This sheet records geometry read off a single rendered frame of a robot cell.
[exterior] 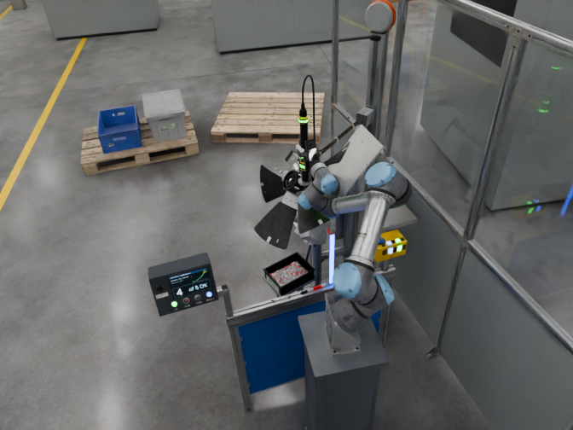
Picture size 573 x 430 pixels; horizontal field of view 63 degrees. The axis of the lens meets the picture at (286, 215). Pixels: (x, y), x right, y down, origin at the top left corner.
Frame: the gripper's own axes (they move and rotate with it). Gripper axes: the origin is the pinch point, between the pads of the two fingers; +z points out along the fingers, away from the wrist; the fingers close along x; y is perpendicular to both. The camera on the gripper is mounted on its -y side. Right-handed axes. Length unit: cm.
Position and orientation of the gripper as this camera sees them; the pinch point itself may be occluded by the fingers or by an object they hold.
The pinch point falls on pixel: (302, 143)
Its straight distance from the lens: 230.3
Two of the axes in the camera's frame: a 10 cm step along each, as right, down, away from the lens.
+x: 9.4, -2.4, 2.3
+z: -3.3, -5.9, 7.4
